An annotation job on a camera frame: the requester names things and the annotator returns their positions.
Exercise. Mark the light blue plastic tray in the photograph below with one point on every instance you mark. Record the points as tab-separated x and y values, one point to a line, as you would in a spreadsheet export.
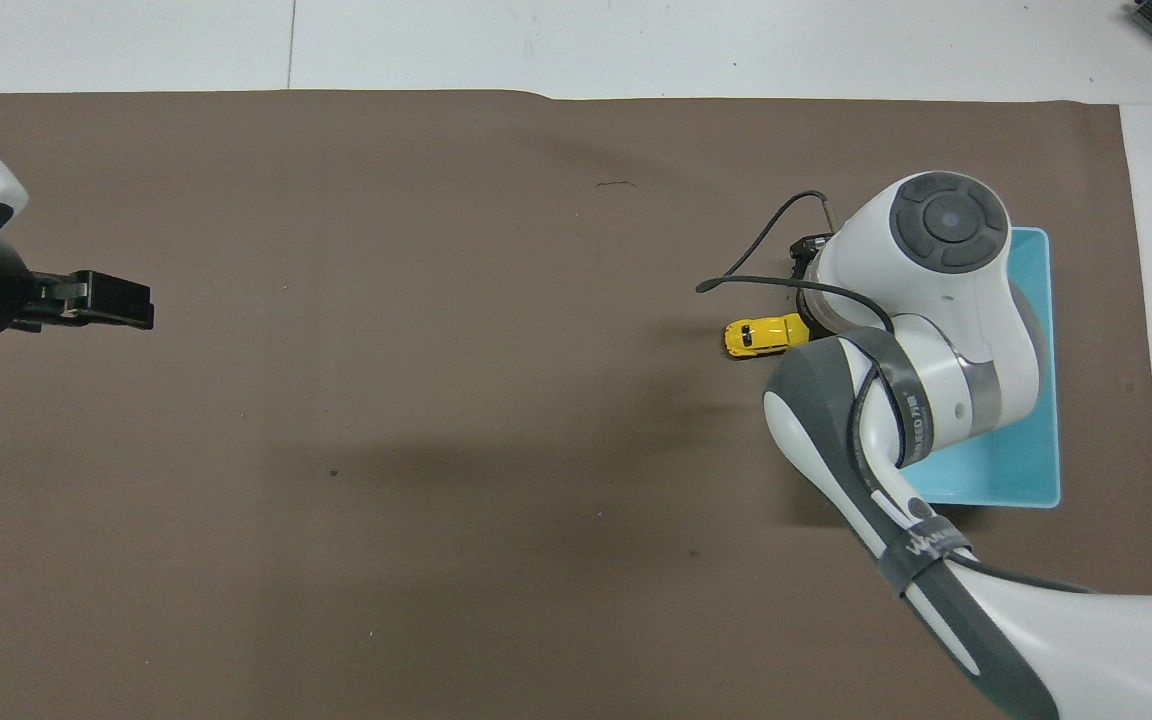
1021	460

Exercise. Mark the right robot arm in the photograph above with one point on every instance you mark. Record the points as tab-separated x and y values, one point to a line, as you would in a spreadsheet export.
946	300

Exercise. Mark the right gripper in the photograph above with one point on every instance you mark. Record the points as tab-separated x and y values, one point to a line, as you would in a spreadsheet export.
821	312

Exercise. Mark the yellow beetle toy car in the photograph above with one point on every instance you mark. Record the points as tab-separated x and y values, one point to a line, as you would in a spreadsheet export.
758	336

